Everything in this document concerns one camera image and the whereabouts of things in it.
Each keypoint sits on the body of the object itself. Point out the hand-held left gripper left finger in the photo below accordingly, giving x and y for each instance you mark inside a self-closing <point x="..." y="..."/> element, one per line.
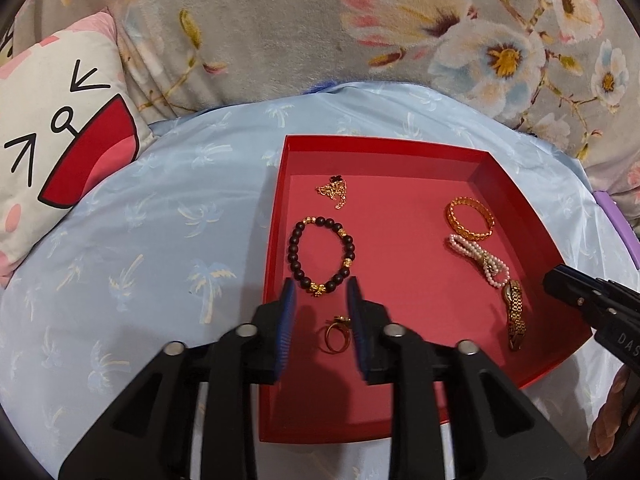
<point x="285" y="330"/>

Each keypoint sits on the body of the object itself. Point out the gold wrist watch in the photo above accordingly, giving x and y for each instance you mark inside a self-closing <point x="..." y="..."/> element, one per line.
<point x="515" y="310"/>

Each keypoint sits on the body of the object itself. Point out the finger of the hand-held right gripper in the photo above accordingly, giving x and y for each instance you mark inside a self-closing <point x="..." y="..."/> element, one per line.
<point x="575" y="290"/>

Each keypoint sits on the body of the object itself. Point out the blue palm-print sheet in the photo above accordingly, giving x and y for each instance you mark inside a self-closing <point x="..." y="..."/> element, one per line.
<point x="150" y="240"/>

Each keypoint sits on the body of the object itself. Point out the person's right hand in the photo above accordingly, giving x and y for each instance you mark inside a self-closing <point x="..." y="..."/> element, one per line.
<point x="607" y="410"/>

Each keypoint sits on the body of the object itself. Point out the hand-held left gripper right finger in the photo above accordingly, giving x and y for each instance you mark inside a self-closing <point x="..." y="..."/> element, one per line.
<point x="357" y="330"/>

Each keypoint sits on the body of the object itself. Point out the grey floral blanket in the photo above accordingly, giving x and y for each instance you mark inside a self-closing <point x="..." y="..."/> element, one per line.
<point x="275" y="25"/>

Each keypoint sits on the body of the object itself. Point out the white cat face pillow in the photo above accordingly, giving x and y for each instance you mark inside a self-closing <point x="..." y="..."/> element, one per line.
<point x="60" y="110"/>

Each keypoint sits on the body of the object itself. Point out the red cardboard box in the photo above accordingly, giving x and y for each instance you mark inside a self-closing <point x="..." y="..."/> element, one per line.
<point x="410" y="260"/>

